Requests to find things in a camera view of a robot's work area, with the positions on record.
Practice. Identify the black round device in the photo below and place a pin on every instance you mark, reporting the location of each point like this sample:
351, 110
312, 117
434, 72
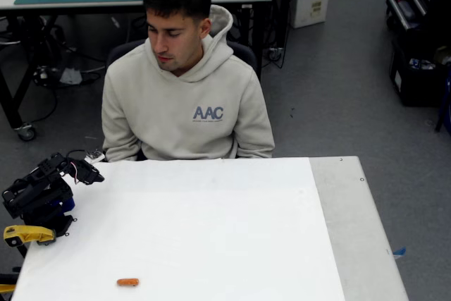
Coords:
45, 75

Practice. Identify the yellow black clamp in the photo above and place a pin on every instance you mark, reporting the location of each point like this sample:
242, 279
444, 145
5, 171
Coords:
7, 288

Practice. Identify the workbench caster wheel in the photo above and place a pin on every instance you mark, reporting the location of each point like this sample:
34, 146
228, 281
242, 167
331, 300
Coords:
26, 132

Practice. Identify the blue tape piece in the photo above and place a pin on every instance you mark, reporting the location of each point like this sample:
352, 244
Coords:
399, 252

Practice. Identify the yellow table clamp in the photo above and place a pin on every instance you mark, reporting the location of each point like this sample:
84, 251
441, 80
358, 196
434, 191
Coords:
30, 233

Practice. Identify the black office chair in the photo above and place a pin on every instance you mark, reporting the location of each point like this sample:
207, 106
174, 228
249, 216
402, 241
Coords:
120, 50

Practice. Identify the white crumpled paper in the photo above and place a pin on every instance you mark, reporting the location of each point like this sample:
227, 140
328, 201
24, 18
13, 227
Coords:
70, 76

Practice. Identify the man in beige hoodie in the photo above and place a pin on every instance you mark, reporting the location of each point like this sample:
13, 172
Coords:
176, 110

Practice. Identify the small white gripper camera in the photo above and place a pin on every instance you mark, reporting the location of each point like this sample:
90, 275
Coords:
95, 156

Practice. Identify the white paper sheet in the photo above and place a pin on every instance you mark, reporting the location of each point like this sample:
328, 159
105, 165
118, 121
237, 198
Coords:
211, 227

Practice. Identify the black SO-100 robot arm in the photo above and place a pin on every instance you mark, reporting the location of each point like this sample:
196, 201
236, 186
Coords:
35, 195

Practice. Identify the small orange snack piece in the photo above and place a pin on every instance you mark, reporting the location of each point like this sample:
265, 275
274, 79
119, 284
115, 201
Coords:
128, 282

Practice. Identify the black storage bin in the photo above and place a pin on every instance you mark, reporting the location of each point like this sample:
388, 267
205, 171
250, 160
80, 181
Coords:
415, 86

